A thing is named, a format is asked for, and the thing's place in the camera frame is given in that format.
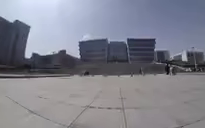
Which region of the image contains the grey multi-storey building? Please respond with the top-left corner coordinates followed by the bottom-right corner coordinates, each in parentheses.
top-left (78, 37), bottom-right (157, 64)

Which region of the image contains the grey paved plaza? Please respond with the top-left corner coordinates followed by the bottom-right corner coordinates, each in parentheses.
top-left (0, 73), bottom-right (205, 128)

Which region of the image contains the person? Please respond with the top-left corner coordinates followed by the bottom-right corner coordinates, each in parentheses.
top-left (164, 60), bottom-right (171, 76)
top-left (139, 67), bottom-right (145, 76)

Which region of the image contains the low dark building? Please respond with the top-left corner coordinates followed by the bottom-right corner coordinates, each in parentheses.
top-left (29, 49), bottom-right (80, 70)

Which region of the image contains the pale building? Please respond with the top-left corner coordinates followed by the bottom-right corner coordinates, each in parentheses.
top-left (172, 49), bottom-right (205, 64)

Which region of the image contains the pole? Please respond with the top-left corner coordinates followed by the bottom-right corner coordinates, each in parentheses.
top-left (191, 46), bottom-right (198, 72)

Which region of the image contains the tall dark building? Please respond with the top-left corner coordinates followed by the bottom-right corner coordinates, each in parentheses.
top-left (0, 11), bottom-right (31, 67)

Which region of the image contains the low grey wall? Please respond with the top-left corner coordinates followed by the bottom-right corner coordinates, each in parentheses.
top-left (29, 62), bottom-right (168, 76)

